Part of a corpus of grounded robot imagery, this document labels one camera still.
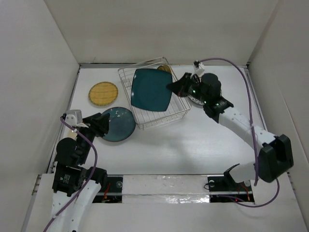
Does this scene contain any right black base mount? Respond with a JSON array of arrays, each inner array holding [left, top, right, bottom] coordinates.
[[203, 175, 254, 203]]

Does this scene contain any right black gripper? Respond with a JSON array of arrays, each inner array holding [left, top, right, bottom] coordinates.
[[167, 72, 209, 104]]

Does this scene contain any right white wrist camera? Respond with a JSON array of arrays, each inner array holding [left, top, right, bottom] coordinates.
[[193, 60, 205, 78]]

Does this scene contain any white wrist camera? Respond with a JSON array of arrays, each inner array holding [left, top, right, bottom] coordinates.
[[193, 60, 205, 78], [65, 110, 83, 127]]

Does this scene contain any blue floral white plate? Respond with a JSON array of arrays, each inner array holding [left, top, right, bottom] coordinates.
[[188, 96, 204, 106]]

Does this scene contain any teal square plate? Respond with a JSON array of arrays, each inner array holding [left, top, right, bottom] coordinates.
[[131, 69, 172, 112]]

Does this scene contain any purple cable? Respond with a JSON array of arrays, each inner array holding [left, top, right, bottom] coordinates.
[[194, 58, 281, 208], [43, 113, 99, 232]]

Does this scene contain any yellow woven round plate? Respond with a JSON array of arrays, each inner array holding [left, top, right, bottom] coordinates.
[[88, 82, 118, 106]]

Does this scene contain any yellow black patterned plate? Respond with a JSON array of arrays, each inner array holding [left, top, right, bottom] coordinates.
[[157, 64, 171, 73]]

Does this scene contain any dark blue round plate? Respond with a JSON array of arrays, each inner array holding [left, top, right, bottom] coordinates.
[[102, 107, 136, 142]]

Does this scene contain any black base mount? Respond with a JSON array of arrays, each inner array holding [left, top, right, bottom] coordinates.
[[203, 175, 254, 203], [92, 175, 123, 203]]

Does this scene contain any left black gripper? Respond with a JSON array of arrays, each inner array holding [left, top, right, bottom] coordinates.
[[76, 111, 109, 162]]

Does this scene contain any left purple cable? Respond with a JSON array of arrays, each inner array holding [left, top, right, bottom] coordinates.
[[43, 113, 99, 232]]

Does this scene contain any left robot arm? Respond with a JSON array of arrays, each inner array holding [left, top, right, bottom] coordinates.
[[44, 110, 110, 232]]

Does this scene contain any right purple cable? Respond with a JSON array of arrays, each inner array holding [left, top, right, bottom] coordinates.
[[194, 58, 281, 208]]

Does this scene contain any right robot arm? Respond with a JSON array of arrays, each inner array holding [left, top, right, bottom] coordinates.
[[167, 73, 294, 190]]

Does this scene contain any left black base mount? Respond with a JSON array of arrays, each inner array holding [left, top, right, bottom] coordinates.
[[92, 175, 123, 203]]

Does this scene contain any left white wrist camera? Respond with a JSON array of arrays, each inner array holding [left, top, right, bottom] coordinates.
[[65, 110, 83, 127]]

